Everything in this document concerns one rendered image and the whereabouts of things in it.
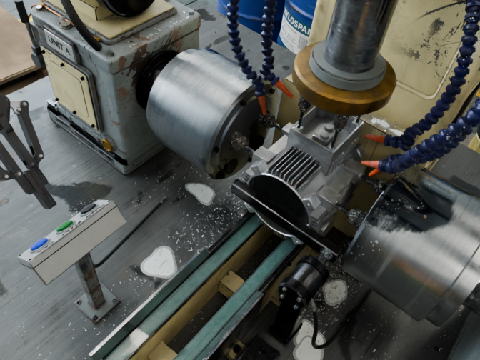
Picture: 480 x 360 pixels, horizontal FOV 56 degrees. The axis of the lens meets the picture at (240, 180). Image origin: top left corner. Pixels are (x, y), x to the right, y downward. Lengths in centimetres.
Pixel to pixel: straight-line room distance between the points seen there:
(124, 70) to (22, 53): 194
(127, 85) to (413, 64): 61
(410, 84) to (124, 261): 74
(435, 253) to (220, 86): 51
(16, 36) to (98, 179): 196
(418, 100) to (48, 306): 89
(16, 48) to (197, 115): 217
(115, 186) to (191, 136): 35
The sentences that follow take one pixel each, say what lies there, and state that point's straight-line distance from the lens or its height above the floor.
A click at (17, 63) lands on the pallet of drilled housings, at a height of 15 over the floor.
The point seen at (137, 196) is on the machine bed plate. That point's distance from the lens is 119.
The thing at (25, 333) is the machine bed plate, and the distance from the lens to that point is 106.
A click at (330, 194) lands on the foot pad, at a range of 88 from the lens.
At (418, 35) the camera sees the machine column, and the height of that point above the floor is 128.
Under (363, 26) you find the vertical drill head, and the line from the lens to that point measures 74.
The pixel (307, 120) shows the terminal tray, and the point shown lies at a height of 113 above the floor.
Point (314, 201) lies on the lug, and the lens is 85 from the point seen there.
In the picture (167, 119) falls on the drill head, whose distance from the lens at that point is 97.
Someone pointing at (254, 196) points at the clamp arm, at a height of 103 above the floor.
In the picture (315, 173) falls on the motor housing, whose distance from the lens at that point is 87.
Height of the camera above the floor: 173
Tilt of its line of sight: 49 degrees down
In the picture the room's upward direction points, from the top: 7 degrees clockwise
